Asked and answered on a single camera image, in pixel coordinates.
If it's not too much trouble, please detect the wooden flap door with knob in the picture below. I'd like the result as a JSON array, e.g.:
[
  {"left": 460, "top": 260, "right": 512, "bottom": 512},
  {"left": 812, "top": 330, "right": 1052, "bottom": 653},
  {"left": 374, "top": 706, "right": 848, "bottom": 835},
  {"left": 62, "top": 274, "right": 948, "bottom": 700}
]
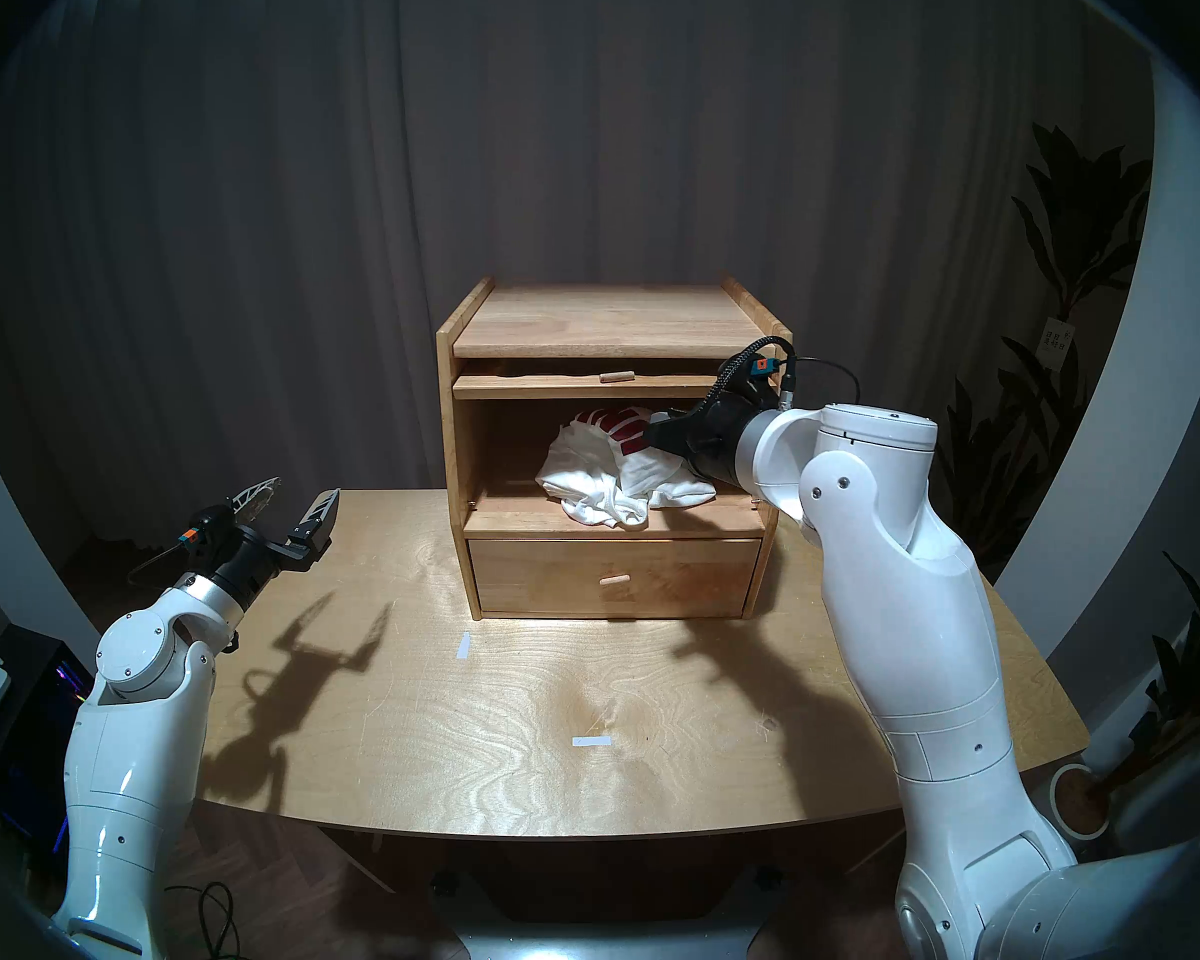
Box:
[{"left": 452, "top": 368, "right": 731, "bottom": 401}]

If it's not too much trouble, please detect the white shirt red print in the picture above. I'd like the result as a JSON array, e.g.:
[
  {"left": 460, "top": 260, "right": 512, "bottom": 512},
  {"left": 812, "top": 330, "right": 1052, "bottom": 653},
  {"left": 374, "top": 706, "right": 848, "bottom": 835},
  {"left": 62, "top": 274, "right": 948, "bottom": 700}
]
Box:
[{"left": 535, "top": 405, "right": 718, "bottom": 529}]

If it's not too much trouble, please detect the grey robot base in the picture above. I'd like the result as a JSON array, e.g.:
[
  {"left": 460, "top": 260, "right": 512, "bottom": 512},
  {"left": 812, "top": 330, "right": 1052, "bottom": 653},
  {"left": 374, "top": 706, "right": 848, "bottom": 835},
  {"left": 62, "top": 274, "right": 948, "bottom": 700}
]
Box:
[{"left": 430, "top": 868, "right": 791, "bottom": 960}]

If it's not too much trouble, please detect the black floor cable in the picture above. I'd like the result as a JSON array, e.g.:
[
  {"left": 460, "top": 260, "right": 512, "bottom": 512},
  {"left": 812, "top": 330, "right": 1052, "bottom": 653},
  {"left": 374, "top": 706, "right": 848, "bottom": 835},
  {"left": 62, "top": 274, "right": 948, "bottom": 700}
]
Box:
[{"left": 165, "top": 883, "right": 246, "bottom": 960}]

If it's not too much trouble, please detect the tall dark leafy plant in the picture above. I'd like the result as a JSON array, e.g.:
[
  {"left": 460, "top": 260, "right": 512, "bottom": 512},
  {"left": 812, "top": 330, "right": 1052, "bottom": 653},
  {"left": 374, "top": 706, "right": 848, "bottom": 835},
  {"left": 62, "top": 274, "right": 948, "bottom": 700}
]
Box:
[{"left": 935, "top": 123, "right": 1156, "bottom": 569}]

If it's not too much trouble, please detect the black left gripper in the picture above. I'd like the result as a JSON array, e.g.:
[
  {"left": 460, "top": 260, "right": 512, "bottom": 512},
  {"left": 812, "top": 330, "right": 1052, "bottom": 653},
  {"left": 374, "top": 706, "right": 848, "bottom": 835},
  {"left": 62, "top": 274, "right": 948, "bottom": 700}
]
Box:
[{"left": 215, "top": 476, "right": 343, "bottom": 609}]

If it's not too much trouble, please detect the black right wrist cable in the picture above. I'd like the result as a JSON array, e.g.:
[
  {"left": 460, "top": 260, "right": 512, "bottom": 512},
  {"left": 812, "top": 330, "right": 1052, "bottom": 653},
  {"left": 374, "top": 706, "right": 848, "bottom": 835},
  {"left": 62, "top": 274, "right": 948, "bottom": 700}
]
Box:
[{"left": 698, "top": 335, "right": 863, "bottom": 414}]

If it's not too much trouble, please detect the black computer case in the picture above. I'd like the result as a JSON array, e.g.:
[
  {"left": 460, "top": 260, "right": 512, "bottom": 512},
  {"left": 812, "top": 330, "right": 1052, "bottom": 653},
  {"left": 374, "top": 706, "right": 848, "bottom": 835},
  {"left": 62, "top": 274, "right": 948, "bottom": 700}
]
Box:
[{"left": 0, "top": 623, "right": 96, "bottom": 849}]

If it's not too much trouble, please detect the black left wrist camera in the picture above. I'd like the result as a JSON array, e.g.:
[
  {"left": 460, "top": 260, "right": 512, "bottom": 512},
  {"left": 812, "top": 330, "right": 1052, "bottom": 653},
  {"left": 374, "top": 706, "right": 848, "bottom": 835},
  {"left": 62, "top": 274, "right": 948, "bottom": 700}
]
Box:
[{"left": 182, "top": 505, "right": 239, "bottom": 559}]

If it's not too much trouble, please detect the wooden cabinet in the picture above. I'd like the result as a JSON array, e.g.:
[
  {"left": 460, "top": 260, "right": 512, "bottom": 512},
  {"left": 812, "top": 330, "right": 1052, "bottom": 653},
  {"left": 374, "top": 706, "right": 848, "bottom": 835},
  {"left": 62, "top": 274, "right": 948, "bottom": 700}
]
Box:
[{"left": 436, "top": 276, "right": 793, "bottom": 621}]

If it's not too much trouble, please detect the wooden drawer with knob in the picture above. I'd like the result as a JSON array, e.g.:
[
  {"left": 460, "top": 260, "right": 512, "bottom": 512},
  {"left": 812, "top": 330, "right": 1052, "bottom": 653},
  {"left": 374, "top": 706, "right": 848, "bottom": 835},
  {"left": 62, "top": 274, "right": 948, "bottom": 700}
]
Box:
[{"left": 467, "top": 536, "right": 764, "bottom": 619}]

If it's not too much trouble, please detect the grey curtain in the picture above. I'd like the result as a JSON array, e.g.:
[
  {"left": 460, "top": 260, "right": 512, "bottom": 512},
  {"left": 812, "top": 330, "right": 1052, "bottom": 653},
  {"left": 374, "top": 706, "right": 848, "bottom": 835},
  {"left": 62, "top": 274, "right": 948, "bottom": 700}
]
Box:
[{"left": 0, "top": 0, "right": 1151, "bottom": 569}]

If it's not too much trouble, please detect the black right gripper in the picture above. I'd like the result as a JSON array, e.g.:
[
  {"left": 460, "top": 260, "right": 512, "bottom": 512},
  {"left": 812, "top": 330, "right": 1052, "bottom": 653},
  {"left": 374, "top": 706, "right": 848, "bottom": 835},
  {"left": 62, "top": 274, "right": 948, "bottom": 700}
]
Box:
[{"left": 645, "top": 393, "right": 761, "bottom": 484}]

